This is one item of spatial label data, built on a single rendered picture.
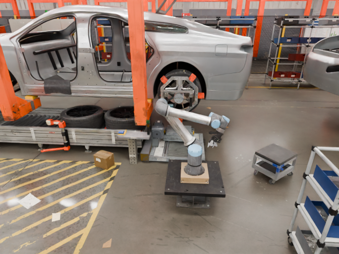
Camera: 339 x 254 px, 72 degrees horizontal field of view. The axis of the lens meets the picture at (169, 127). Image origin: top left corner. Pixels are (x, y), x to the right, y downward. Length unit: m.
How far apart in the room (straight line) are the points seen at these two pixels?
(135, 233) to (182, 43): 2.45
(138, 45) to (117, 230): 2.06
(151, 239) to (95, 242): 0.50
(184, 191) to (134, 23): 1.95
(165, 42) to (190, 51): 0.37
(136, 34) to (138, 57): 0.26
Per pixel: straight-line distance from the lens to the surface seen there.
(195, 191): 2.41
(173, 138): 3.71
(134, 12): 2.97
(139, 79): 3.04
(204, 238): 2.41
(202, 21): 6.96
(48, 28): 8.15
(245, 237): 2.50
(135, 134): 3.17
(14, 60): 4.35
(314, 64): 4.91
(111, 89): 3.74
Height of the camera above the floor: 1.83
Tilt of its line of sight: 24 degrees down
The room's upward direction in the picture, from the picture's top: straight up
